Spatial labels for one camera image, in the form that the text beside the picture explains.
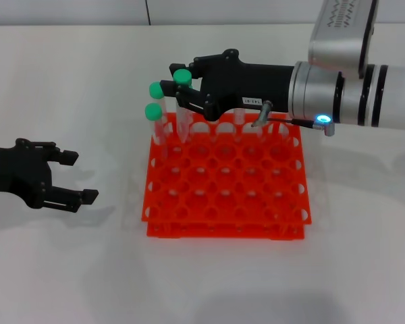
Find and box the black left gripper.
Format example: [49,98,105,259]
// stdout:
[0,137,100,214]

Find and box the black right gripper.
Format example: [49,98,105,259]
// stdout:
[159,49,296,122]

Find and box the orange test tube rack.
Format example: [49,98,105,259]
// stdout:
[140,113,314,241]

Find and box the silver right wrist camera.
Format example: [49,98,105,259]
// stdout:
[306,0,381,80]

